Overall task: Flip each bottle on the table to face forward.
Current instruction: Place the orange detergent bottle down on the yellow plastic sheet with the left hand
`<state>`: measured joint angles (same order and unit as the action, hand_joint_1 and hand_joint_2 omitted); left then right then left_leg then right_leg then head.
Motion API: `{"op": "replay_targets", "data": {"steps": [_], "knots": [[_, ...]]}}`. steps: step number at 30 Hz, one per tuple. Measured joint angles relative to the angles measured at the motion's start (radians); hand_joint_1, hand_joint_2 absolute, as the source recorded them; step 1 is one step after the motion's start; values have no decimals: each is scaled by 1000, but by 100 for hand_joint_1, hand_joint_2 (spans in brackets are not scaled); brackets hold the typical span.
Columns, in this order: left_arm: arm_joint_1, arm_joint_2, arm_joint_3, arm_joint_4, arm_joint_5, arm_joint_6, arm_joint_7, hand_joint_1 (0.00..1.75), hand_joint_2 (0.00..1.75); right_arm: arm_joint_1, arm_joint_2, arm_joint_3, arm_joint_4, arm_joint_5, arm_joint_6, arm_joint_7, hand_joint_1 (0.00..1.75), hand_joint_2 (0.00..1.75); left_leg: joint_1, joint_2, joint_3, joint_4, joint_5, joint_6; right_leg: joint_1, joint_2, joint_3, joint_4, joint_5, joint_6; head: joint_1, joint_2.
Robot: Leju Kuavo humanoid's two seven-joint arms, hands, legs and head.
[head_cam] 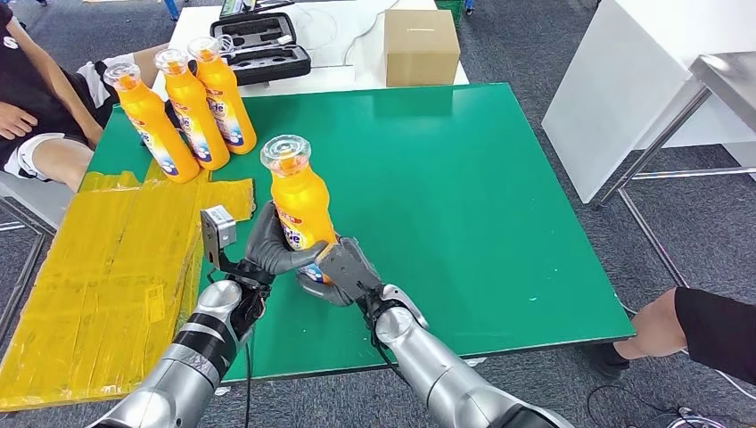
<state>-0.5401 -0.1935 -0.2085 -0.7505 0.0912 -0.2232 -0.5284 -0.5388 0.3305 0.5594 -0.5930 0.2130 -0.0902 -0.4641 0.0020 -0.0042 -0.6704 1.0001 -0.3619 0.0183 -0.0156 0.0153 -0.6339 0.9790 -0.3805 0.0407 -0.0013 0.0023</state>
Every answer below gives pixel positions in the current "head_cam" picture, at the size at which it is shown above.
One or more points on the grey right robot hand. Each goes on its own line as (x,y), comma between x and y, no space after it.
(351,272)

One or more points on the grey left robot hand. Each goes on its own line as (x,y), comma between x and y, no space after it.
(263,248)

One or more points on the orange detergent bottle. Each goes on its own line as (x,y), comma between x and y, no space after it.
(227,100)
(195,118)
(301,201)
(156,136)

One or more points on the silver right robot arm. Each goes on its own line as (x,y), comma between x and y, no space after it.
(437,366)

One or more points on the person's left forearm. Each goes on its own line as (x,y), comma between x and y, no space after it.
(77,106)

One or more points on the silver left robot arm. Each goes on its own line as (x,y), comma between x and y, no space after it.
(201,342)

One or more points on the white paper scrap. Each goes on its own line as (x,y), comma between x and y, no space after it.
(221,390)
(476,361)

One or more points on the open black hard case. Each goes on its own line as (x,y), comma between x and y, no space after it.
(269,62)

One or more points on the yellow taped sheet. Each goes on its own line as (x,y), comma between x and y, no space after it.
(77,283)

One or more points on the white adapter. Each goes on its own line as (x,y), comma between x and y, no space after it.
(286,40)

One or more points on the brown cardboard box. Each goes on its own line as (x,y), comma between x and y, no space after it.
(422,52)

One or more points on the grey metal stool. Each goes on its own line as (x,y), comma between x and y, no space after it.
(35,204)

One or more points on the green screen device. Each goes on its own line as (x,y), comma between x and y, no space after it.
(236,7)

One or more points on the person's right hand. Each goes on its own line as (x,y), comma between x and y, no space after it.
(16,123)

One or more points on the green crate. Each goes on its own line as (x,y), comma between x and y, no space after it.
(450,7)

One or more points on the person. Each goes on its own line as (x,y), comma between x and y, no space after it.
(714,331)
(35,77)

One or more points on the large white panel table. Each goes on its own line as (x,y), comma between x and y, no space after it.
(614,88)

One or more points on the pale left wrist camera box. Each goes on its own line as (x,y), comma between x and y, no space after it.
(217,233)

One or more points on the blue metal frame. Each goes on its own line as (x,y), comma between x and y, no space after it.
(171,7)

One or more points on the steel frame table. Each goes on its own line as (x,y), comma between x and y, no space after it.
(726,77)

